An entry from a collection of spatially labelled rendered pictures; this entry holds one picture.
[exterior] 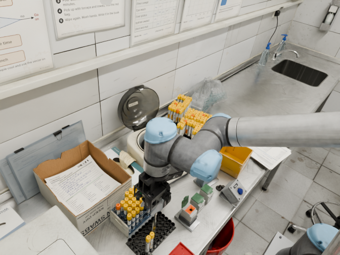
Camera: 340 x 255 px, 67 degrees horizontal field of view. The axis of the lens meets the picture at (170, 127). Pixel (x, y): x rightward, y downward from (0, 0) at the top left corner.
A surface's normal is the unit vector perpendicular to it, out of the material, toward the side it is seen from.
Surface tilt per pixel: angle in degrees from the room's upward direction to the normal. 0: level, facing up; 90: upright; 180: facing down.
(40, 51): 94
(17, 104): 90
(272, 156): 1
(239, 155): 90
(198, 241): 0
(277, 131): 67
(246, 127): 51
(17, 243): 0
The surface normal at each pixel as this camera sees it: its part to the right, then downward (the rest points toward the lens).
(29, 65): 0.74, 0.53
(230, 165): -0.59, 0.45
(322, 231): 0.22, -0.82
